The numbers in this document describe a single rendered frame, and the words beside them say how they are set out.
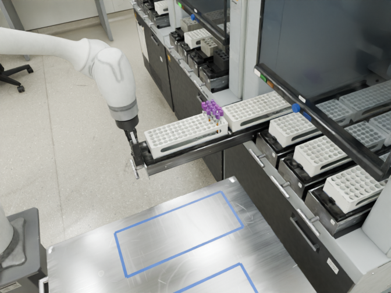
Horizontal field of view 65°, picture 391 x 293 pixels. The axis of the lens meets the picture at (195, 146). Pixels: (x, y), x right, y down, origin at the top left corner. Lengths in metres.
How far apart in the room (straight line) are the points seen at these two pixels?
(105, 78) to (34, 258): 0.61
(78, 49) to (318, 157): 0.82
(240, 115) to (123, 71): 0.49
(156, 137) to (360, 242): 0.73
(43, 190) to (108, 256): 1.48
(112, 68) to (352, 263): 0.86
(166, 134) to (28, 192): 1.45
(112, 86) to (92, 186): 1.38
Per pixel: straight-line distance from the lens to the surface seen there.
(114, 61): 0.88
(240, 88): 1.44
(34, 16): 4.55
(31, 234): 1.21
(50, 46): 0.97
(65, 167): 2.43
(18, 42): 0.88
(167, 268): 0.86
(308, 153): 1.07
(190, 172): 2.13
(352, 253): 1.04
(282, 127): 1.15
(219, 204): 0.95
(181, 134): 1.11
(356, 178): 1.04
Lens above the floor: 1.60
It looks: 44 degrees down
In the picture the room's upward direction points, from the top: 5 degrees counter-clockwise
